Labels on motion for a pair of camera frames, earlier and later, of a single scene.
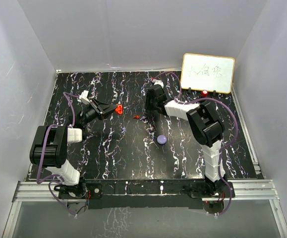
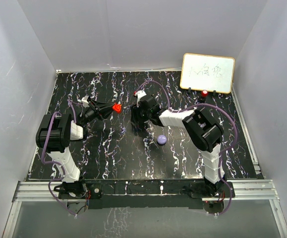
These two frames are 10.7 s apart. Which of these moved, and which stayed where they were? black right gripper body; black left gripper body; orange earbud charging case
Moved: black right gripper body
Stayed: black left gripper body; orange earbud charging case
